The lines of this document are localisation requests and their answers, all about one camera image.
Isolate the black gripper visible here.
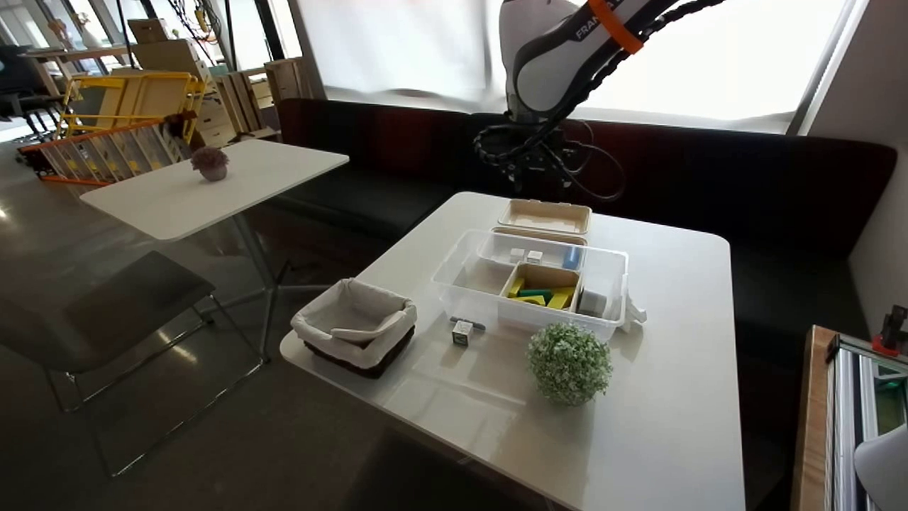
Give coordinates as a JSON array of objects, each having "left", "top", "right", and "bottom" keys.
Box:
[{"left": 492, "top": 118, "right": 577, "bottom": 199}]

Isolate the light wooden block box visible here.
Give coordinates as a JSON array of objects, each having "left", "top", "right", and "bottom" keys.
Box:
[{"left": 503, "top": 261, "right": 582, "bottom": 312}]

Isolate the light wooden box lid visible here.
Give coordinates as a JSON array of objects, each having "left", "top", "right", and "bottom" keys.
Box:
[{"left": 492, "top": 195, "right": 595, "bottom": 243}]

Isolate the crumpled white plastic piece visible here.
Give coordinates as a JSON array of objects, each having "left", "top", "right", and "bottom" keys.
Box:
[{"left": 618, "top": 291, "right": 652, "bottom": 334}]

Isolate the white window blind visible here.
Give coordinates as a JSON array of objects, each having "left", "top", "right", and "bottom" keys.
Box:
[{"left": 294, "top": 0, "right": 869, "bottom": 136}]

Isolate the green ball plant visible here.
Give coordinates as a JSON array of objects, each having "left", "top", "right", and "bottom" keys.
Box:
[{"left": 524, "top": 324, "right": 615, "bottom": 409}]

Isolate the white square bowl stack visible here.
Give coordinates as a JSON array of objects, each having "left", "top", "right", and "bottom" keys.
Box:
[{"left": 290, "top": 276, "right": 421, "bottom": 381}]

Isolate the black bench sofa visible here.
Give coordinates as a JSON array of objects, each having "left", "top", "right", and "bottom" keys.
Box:
[{"left": 269, "top": 97, "right": 899, "bottom": 511}]

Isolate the white folding table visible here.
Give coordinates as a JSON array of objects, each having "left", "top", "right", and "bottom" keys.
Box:
[{"left": 80, "top": 136, "right": 351, "bottom": 366}]

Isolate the wooden side shelf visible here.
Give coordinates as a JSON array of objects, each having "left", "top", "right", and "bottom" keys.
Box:
[{"left": 791, "top": 324, "right": 908, "bottom": 511}]

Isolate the red clamp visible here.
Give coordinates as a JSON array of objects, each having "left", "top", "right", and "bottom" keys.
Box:
[{"left": 870, "top": 303, "right": 908, "bottom": 361}]

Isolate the yellow cart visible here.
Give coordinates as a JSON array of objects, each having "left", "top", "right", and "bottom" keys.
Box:
[{"left": 60, "top": 67, "right": 209, "bottom": 138}]

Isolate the orange ladder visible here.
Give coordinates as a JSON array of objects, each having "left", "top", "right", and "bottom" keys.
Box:
[{"left": 15, "top": 115, "right": 196, "bottom": 190}]

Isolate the dark folding chair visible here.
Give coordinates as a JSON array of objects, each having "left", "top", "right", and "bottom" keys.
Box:
[{"left": 0, "top": 246, "right": 269, "bottom": 480}]

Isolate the white lamp shade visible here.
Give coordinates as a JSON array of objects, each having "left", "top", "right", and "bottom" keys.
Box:
[{"left": 852, "top": 423, "right": 908, "bottom": 511}]

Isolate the orange arm strap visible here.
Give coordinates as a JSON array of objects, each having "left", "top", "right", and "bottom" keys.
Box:
[{"left": 584, "top": 0, "right": 646, "bottom": 54}]

